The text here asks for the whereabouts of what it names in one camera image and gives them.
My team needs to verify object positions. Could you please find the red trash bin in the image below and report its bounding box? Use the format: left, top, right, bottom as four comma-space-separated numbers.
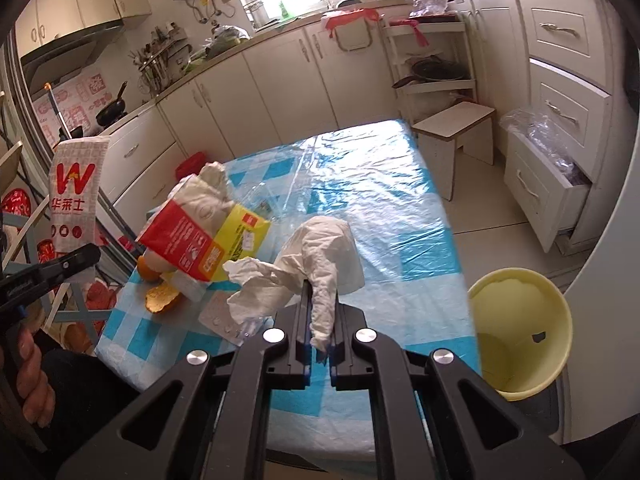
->
175, 152, 208, 181

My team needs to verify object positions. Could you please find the white tissue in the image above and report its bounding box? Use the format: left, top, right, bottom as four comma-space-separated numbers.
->
224, 216, 364, 352

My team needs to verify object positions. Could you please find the black frying pan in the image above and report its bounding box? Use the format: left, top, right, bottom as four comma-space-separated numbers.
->
96, 80, 128, 128

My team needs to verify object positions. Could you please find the person's left hand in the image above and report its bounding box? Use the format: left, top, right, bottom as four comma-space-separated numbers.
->
16, 326, 55, 428

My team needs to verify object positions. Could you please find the red plastic bag on handle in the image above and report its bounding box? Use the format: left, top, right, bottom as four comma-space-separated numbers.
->
321, 9, 380, 38

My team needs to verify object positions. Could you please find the small white stool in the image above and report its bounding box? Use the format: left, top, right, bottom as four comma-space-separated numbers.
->
411, 102, 496, 200

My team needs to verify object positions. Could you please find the blue checkered plastic tablecloth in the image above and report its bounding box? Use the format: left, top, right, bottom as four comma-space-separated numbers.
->
96, 120, 480, 464

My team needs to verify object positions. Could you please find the white shelf rack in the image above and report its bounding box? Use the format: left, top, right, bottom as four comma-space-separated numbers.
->
380, 13, 477, 124

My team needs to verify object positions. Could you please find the open white drawer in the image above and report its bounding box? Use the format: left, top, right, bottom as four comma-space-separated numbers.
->
499, 107, 590, 252

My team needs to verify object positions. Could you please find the red yellow paper package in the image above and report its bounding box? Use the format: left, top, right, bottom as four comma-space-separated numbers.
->
137, 162, 271, 302

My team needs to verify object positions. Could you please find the white Wallace paper bag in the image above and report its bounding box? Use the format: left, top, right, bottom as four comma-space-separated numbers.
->
49, 136, 110, 257

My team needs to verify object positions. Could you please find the silver pill blister pack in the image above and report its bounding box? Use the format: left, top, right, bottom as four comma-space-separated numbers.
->
198, 290, 246, 346

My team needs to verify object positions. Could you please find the yellow plastic trash bin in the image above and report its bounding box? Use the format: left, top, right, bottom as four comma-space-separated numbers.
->
469, 268, 573, 402

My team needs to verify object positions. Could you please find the orange peel piece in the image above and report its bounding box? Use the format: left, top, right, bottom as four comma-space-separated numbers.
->
144, 283, 183, 314

